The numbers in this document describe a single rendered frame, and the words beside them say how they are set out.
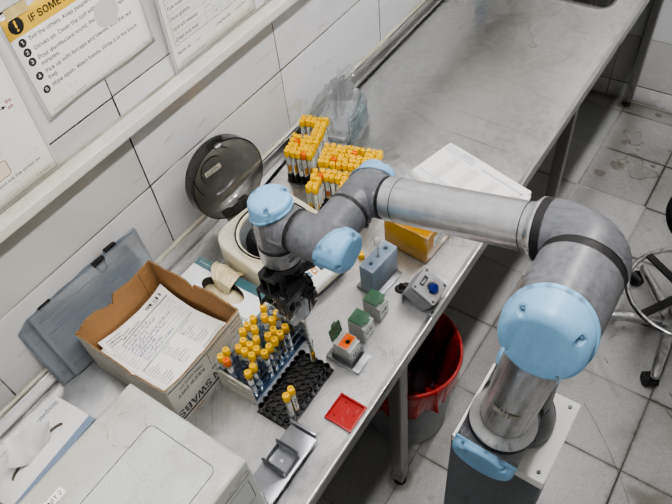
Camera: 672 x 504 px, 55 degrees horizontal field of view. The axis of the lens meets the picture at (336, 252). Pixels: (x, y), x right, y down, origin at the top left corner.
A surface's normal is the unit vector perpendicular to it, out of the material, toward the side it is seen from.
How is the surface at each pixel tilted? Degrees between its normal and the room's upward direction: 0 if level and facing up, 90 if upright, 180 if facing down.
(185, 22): 93
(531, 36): 0
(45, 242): 90
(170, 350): 2
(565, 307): 13
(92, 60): 92
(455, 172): 1
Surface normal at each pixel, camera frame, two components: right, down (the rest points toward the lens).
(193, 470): -0.08, -0.64
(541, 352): -0.55, 0.58
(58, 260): 0.83, 0.39
